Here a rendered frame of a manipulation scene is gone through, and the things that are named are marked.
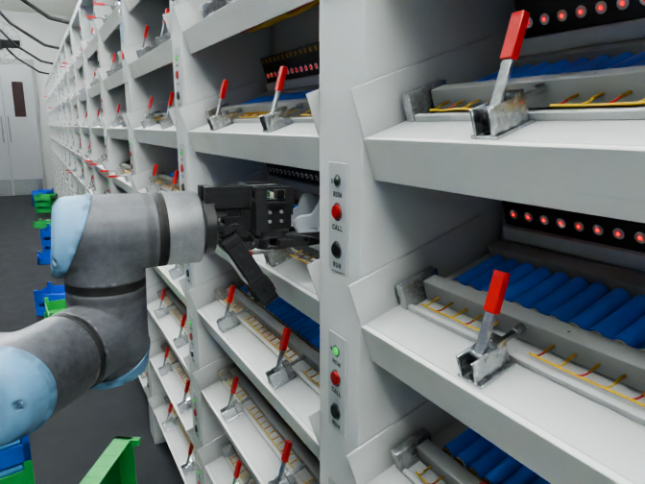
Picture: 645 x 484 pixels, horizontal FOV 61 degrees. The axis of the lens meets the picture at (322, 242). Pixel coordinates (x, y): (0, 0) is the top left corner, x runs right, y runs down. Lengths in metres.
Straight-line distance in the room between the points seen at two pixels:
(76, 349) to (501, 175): 0.43
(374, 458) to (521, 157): 0.41
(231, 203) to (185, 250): 0.08
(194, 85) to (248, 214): 0.56
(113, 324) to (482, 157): 0.43
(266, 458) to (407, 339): 0.58
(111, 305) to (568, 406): 0.47
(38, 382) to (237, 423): 0.68
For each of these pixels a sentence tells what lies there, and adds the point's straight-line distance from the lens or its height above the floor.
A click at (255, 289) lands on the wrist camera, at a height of 0.94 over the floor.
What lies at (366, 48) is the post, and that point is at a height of 1.22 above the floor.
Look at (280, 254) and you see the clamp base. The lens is 0.82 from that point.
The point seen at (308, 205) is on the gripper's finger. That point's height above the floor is 1.03.
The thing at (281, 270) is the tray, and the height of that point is 0.94.
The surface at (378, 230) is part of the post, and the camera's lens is 0.58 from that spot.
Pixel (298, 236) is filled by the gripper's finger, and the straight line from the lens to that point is 0.70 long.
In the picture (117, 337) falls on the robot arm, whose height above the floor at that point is 0.92.
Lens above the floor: 1.15
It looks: 12 degrees down
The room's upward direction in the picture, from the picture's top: straight up
